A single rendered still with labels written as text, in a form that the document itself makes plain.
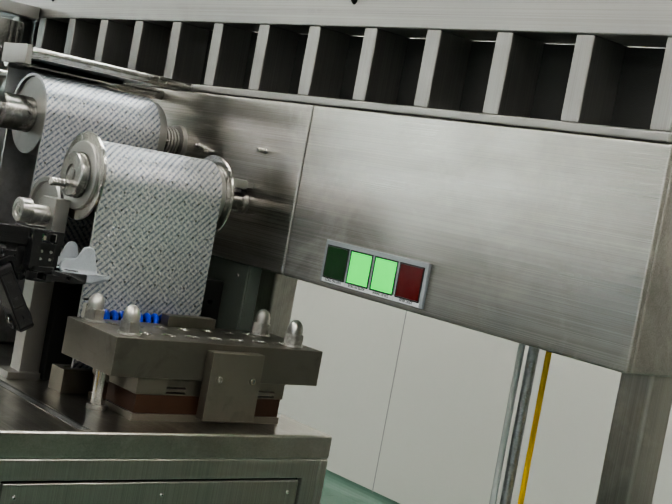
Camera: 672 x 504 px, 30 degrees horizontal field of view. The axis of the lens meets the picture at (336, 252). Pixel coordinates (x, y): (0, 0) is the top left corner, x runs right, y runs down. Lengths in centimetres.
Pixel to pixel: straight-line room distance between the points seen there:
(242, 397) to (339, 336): 362
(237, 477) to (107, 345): 30
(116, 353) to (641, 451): 78
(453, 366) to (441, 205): 323
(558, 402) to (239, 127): 264
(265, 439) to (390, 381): 336
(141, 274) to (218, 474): 37
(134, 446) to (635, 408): 73
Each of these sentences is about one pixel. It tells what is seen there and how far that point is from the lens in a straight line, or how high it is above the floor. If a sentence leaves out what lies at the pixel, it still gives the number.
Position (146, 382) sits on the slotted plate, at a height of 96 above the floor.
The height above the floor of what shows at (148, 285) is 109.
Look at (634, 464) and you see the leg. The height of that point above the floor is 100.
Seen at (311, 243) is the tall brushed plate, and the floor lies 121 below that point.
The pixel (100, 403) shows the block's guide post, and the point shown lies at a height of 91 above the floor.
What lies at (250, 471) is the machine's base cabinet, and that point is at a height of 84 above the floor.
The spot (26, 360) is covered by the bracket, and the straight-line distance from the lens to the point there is 215.
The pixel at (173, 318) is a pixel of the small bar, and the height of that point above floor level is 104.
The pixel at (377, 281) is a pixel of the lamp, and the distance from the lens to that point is 198.
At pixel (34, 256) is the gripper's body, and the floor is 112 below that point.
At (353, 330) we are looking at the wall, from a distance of 556.
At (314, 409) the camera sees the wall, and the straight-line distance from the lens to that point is 574.
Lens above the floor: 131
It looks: 3 degrees down
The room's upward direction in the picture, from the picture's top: 10 degrees clockwise
